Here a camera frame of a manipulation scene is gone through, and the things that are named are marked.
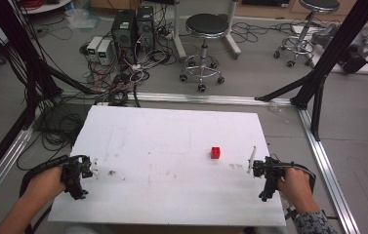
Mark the clear plastic bag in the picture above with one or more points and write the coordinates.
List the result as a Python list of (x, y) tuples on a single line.
[(82, 18)]

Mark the red toy block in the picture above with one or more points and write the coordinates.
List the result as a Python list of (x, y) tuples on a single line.
[(215, 152)]

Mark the white power supply unit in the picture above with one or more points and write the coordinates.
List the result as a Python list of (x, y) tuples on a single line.
[(104, 52), (93, 47)]

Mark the person's left hand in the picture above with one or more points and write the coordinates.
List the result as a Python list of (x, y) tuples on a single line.
[(48, 183)]

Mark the black metal frame post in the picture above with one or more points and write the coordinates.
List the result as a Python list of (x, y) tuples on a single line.
[(337, 42), (19, 48)]

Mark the grey machine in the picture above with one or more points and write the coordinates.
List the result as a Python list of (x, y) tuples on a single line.
[(357, 50)]

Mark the white metal stand legs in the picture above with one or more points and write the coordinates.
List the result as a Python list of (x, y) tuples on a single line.
[(180, 42)]

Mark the black computer tower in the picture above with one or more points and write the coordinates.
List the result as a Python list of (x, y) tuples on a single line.
[(123, 31), (145, 27)]

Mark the aluminium floor rail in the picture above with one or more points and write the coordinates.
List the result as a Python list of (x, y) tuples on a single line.
[(204, 98), (2, 167), (329, 175)]

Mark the white round table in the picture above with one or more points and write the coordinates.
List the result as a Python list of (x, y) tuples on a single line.
[(46, 6)]

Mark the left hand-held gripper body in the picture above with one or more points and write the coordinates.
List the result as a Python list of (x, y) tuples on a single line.
[(74, 175)]

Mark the person's right hand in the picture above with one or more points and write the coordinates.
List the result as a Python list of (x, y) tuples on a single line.
[(297, 188)]

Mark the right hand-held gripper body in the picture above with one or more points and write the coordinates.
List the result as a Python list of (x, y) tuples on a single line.
[(271, 172)]

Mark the black round chrome stool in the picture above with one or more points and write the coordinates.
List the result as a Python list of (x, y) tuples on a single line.
[(207, 26), (318, 5)]

